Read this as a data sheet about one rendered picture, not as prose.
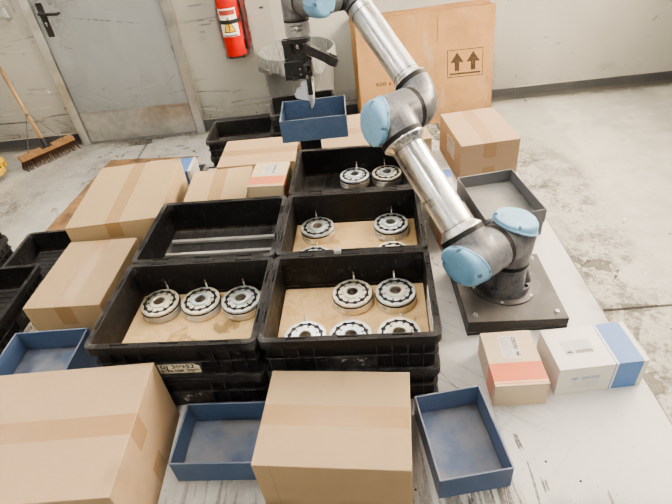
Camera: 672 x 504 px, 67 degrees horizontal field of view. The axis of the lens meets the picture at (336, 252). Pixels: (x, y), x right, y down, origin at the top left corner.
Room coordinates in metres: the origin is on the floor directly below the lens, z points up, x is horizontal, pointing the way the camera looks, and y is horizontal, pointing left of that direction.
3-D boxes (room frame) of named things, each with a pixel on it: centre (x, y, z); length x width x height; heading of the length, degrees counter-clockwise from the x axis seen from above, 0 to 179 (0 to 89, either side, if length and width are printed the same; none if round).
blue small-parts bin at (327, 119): (1.48, 0.01, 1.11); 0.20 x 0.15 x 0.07; 87
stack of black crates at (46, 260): (1.84, 1.30, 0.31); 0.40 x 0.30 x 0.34; 176
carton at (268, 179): (1.51, 0.19, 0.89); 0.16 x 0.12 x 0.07; 171
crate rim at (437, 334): (0.87, -0.02, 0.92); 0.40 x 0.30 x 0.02; 83
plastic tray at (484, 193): (1.40, -0.57, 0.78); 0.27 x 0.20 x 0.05; 3
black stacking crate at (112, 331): (0.92, 0.38, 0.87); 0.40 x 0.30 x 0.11; 83
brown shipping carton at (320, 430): (0.59, 0.04, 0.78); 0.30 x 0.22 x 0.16; 80
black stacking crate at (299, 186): (1.47, -0.09, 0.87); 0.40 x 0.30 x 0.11; 83
